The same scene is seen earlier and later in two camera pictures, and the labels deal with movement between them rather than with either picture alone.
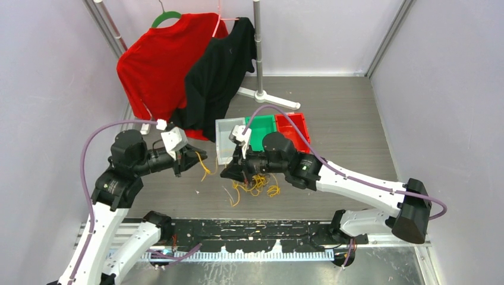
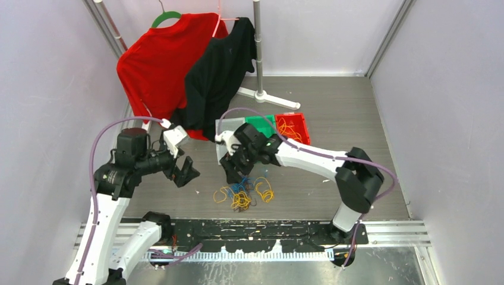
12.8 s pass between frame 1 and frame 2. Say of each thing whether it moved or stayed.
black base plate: stayed
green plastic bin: stayed
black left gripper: moved
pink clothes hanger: stayed
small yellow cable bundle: moved
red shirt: stayed
